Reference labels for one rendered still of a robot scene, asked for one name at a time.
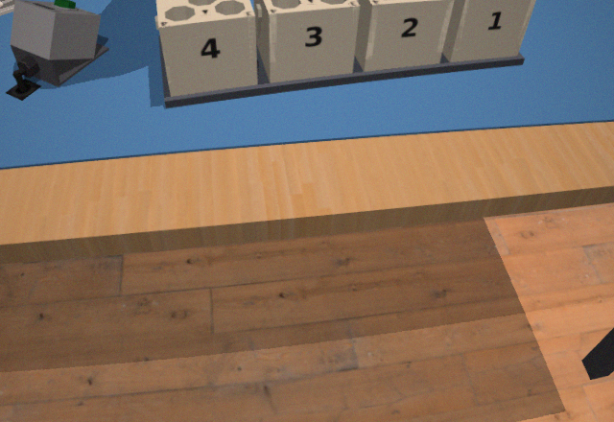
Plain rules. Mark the grey sloped desk with green button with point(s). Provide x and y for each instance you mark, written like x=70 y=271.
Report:
x=44 y=31

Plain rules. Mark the blue bench mat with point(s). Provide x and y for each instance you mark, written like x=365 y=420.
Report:
x=114 y=107

